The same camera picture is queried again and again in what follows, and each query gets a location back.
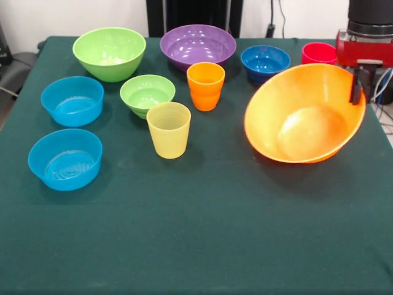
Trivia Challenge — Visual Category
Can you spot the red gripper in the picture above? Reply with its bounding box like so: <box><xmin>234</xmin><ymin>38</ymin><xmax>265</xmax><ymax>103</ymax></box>
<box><xmin>335</xmin><ymin>29</ymin><xmax>393</xmax><ymax>106</ymax></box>

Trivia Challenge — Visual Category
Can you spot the dark green tablecloth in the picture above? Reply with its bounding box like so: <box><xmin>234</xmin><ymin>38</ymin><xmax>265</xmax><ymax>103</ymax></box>
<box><xmin>0</xmin><ymin>36</ymin><xmax>393</xmax><ymax>295</ymax></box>

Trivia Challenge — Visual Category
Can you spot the dark blue bowl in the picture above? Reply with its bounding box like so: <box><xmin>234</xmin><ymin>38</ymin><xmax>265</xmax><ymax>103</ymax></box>
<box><xmin>240</xmin><ymin>45</ymin><xmax>292</xmax><ymax>85</ymax></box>

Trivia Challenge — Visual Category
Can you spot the large orange bowl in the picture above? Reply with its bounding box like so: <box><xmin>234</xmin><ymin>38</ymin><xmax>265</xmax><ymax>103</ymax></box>
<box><xmin>244</xmin><ymin>63</ymin><xmax>367</xmax><ymax>164</ymax></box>

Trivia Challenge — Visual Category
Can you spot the red cup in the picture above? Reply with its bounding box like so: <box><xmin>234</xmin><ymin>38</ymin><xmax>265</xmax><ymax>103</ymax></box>
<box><xmin>301</xmin><ymin>42</ymin><xmax>338</xmax><ymax>65</ymax></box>

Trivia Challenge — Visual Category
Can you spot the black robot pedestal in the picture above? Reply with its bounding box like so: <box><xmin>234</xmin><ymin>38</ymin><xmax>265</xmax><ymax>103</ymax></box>
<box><xmin>146</xmin><ymin>0</ymin><xmax>243</xmax><ymax>38</ymax></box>

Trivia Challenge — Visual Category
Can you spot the orange cup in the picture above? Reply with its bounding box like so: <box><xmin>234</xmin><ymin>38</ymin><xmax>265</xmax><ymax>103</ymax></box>
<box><xmin>186</xmin><ymin>62</ymin><xmax>226</xmax><ymax>112</ymax></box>

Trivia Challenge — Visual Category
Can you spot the light blue bowl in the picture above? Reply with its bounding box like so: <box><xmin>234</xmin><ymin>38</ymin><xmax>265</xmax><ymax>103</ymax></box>
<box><xmin>41</xmin><ymin>76</ymin><xmax>105</xmax><ymax>128</ymax></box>
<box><xmin>28</xmin><ymin>128</ymin><xmax>103</xmax><ymax>192</ymax></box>

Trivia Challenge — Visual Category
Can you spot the black office chair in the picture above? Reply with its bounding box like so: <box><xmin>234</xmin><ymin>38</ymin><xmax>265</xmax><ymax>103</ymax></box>
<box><xmin>0</xmin><ymin>23</ymin><xmax>42</xmax><ymax>93</ymax></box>

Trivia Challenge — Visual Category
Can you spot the yellow cup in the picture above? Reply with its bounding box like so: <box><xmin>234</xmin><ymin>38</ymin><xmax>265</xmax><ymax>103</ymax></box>
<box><xmin>146</xmin><ymin>101</ymin><xmax>192</xmax><ymax>160</ymax></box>

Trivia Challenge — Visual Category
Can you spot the small green bowl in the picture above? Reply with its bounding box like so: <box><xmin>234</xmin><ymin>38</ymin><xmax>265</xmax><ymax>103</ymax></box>
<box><xmin>119</xmin><ymin>74</ymin><xmax>176</xmax><ymax>120</ymax></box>

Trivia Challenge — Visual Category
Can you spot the large green bowl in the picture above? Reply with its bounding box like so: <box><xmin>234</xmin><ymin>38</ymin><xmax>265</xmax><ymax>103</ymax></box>
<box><xmin>72</xmin><ymin>27</ymin><xmax>147</xmax><ymax>83</ymax></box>

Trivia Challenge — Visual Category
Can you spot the bundle of floor cables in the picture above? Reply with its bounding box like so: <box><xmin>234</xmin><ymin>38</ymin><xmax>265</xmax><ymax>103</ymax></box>
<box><xmin>370</xmin><ymin>67</ymin><xmax>393</xmax><ymax>136</ymax></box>

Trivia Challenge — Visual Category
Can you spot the purple bowl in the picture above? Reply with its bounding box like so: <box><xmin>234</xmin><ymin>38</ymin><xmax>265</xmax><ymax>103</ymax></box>
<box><xmin>160</xmin><ymin>24</ymin><xmax>237</xmax><ymax>73</ymax></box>

